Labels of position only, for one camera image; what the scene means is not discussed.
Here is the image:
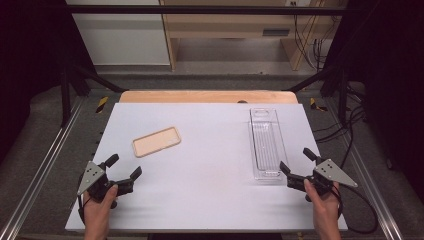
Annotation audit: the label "black floor cables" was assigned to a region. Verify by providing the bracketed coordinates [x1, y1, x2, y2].
[314, 84, 368, 178]

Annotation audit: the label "yellow-handled clamp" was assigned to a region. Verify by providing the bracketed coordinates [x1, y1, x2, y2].
[309, 97, 330, 113]
[95, 96, 110, 114]

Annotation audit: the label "black metal frame leg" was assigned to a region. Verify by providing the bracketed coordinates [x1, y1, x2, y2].
[59, 62, 130, 128]
[285, 64, 350, 125]

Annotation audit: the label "white table sheet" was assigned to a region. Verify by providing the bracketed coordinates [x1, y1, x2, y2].
[64, 102, 349, 233]

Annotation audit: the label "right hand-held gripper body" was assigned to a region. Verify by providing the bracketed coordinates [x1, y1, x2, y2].
[308, 158, 359, 197]

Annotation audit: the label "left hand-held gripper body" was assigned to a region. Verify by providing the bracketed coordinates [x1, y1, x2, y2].
[77, 160, 119, 210]

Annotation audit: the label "left yellow-handled clamp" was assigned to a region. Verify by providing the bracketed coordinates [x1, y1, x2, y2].
[95, 96, 110, 114]

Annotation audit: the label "clear plastic packaging tray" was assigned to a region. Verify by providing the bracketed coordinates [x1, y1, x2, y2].
[248, 107, 290, 182]

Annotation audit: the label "black metal frame bar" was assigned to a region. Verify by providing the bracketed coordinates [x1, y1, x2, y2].
[64, 4, 363, 16]

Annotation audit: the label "black curtain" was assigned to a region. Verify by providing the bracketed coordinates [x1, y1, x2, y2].
[324, 0, 424, 196]
[0, 0, 96, 164]

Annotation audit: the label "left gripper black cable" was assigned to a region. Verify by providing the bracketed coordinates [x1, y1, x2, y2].
[76, 194, 89, 228]

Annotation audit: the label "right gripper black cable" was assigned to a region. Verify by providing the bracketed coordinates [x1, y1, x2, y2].
[331, 183, 380, 235]

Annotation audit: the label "wooden table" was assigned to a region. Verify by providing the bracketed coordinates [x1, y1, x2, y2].
[119, 89, 299, 105]

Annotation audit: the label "aluminium rail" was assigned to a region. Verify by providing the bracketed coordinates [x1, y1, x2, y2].
[0, 96, 86, 240]
[344, 146, 405, 240]

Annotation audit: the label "person's right hand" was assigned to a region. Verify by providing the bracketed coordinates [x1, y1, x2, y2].
[303, 179, 342, 231]

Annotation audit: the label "beige phone case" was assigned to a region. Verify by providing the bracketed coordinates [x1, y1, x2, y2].
[131, 126, 182, 159]

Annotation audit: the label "white cabinet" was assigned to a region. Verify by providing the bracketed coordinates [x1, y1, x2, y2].
[65, 0, 171, 67]

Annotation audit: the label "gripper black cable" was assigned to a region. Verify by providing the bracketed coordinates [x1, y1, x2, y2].
[331, 183, 380, 235]
[76, 194, 89, 228]

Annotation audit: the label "hanging black cable bundle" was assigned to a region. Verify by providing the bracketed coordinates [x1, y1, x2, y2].
[292, 13, 336, 72]

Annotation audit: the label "light wooden desk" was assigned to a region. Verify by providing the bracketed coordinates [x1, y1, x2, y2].
[159, 0, 348, 72]

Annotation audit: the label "right yellow-handled clamp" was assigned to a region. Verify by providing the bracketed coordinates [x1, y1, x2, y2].
[309, 97, 330, 113]

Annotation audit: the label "person's left hand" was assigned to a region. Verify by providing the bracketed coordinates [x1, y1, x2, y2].
[83, 185, 119, 231]

